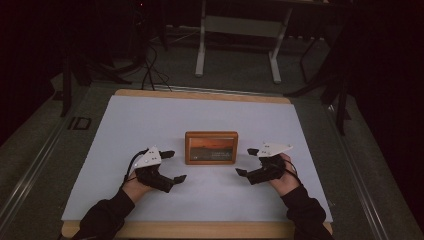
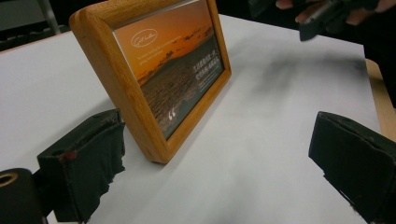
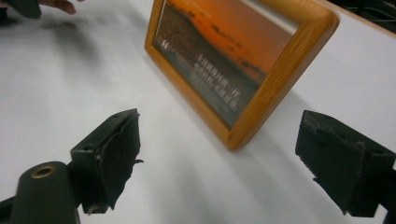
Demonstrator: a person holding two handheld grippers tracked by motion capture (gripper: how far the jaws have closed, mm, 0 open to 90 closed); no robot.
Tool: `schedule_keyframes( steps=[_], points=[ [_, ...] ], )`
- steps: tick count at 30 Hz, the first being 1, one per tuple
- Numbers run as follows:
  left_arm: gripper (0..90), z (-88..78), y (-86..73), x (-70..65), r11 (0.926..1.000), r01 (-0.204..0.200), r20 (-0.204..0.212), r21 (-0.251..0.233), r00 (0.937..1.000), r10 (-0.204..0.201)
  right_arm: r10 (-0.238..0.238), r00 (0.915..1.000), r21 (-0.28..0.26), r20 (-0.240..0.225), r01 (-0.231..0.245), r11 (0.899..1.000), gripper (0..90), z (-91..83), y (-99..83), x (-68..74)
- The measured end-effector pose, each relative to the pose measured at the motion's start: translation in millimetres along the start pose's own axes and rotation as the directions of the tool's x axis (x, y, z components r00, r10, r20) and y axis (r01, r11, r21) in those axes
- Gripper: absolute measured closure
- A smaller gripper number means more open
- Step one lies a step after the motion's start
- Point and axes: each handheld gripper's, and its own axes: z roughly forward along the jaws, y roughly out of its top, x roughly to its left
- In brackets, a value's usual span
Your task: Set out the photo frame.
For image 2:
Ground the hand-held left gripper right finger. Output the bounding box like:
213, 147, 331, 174
308, 111, 396, 224

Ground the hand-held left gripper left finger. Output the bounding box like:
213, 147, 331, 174
36, 108, 126, 223

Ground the grey metal stand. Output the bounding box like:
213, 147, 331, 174
0, 0, 71, 52

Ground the wooden photo frame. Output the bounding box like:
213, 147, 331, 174
68, 0, 233, 165

